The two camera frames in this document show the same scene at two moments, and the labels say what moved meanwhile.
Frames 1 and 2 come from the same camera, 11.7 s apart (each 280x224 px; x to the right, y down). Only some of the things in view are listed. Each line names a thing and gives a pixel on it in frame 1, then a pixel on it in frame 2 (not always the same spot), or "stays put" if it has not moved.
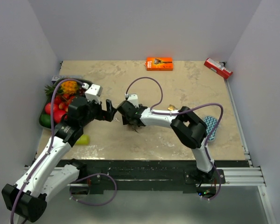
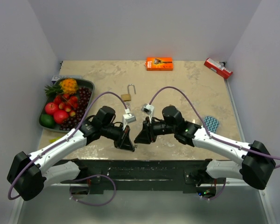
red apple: [47, 108] stays put
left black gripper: [108, 115] to [123, 141]
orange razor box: [159, 64] stays put
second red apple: [57, 115] stays put
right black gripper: [125, 121] to [147, 134]
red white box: [217, 67] stays put
